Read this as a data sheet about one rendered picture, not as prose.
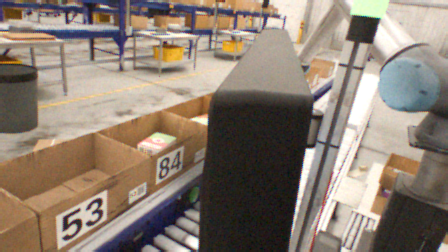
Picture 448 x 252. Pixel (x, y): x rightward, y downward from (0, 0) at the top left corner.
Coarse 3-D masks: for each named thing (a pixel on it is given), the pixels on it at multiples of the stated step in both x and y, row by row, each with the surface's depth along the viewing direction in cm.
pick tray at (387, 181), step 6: (384, 174) 163; (390, 174) 164; (384, 180) 166; (390, 180) 164; (384, 186) 167; (390, 186) 165; (378, 192) 163; (378, 198) 143; (384, 198) 141; (378, 204) 144; (384, 204) 142; (372, 210) 146; (378, 210) 144; (444, 240) 132
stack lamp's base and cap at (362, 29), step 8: (352, 16) 49; (360, 16) 48; (368, 16) 47; (352, 24) 49; (360, 24) 48; (368, 24) 48; (376, 24) 48; (352, 32) 49; (360, 32) 48; (368, 32) 48; (376, 32) 49; (352, 40) 49; (360, 40) 49; (368, 40) 49
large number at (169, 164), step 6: (174, 150) 119; (180, 150) 123; (168, 156) 116; (174, 156) 120; (180, 156) 124; (162, 162) 114; (168, 162) 118; (174, 162) 121; (180, 162) 126; (162, 168) 115; (168, 168) 119; (174, 168) 123; (180, 168) 127; (156, 174) 113; (162, 174) 116; (168, 174) 120; (156, 180) 114; (162, 180) 118
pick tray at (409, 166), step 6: (390, 156) 189; (396, 156) 191; (402, 156) 189; (390, 162) 194; (396, 162) 192; (402, 162) 190; (408, 162) 188; (414, 162) 186; (384, 168) 171; (390, 168) 192; (396, 168) 193; (402, 168) 191; (408, 168) 189; (414, 168) 187; (396, 174) 168; (414, 174) 188
